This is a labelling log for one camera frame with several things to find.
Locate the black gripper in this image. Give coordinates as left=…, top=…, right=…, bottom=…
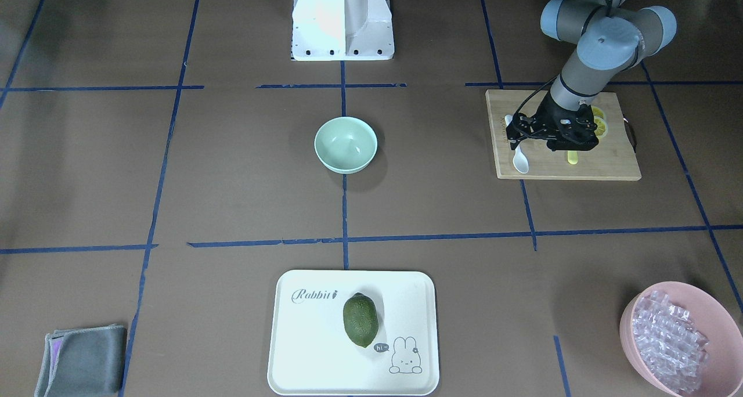
left=506, top=92, right=581, bottom=151

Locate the white plastic spoon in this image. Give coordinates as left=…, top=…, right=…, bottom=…
left=507, top=137, right=530, bottom=175

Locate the light green bowl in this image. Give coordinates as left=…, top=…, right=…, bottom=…
left=313, top=116, right=378, bottom=175

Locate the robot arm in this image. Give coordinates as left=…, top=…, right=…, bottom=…
left=505, top=0, right=677, bottom=151

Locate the pink bowl with ice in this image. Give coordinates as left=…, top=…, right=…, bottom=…
left=619, top=281, right=742, bottom=396

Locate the yellow plastic knife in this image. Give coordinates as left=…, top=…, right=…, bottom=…
left=566, top=151, right=579, bottom=166

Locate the bamboo cutting board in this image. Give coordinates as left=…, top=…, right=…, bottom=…
left=485, top=89, right=641, bottom=181

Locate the green avocado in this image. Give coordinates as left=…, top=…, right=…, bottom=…
left=342, top=292, right=380, bottom=348

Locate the white rabbit tray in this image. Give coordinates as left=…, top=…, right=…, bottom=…
left=267, top=270, right=440, bottom=396

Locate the grey folded cloth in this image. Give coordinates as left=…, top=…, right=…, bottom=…
left=34, top=324, right=127, bottom=396

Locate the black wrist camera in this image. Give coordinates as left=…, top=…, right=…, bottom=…
left=546, top=105, right=599, bottom=151

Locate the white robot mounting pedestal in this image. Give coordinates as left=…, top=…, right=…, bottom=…
left=290, top=0, right=395, bottom=62

